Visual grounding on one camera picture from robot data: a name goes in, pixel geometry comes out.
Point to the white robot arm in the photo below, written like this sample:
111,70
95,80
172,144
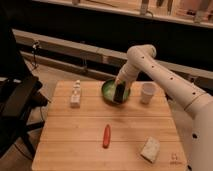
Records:
194,100

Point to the black eraser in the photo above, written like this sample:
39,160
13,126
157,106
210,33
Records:
119,92

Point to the white sponge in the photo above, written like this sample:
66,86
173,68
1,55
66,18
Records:
150,149

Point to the white toy figure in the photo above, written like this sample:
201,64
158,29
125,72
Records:
76,95

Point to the black chair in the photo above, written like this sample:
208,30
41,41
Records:
16,102

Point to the white cup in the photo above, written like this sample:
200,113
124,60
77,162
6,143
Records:
147,92

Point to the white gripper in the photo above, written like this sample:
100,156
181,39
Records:
126,75

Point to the green bowl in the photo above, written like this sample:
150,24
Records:
108,91

